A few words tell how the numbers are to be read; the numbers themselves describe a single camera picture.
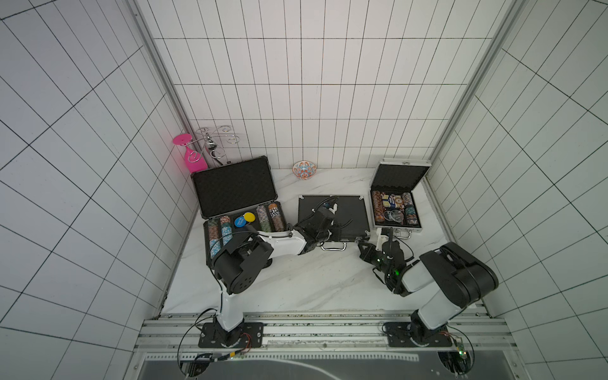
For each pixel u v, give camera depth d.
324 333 0.74
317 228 0.71
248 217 0.95
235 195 0.99
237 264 0.49
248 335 0.72
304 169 1.18
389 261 0.72
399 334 0.72
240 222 0.95
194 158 0.97
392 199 1.07
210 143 0.92
